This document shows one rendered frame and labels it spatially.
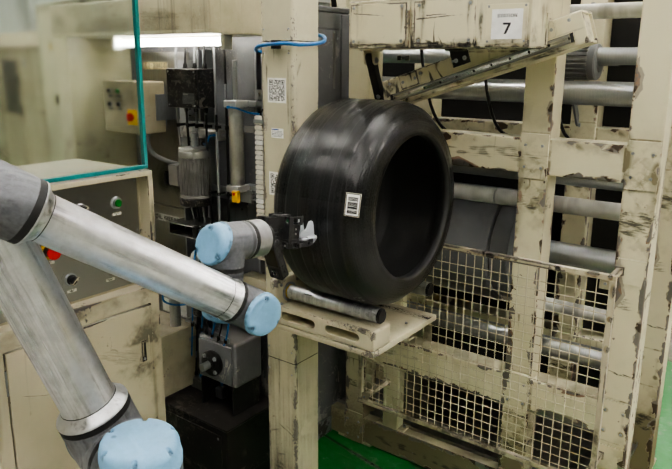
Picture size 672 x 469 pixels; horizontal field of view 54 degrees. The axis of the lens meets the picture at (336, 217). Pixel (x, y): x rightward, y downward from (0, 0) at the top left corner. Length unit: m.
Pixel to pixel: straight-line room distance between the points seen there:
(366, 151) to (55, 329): 0.85
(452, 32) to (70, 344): 1.32
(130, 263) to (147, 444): 0.34
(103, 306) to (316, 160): 0.80
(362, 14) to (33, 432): 1.57
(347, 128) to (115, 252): 0.79
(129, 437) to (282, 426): 1.09
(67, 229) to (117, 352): 1.04
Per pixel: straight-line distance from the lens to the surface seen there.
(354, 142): 1.73
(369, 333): 1.87
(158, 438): 1.35
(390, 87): 2.28
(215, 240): 1.45
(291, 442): 2.39
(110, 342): 2.15
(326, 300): 1.96
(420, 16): 2.07
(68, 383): 1.40
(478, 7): 1.99
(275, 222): 1.59
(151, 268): 1.25
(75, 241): 1.19
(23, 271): 1.31
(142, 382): 2.28
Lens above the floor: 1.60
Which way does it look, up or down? 13 degrees down
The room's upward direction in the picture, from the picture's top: straight up
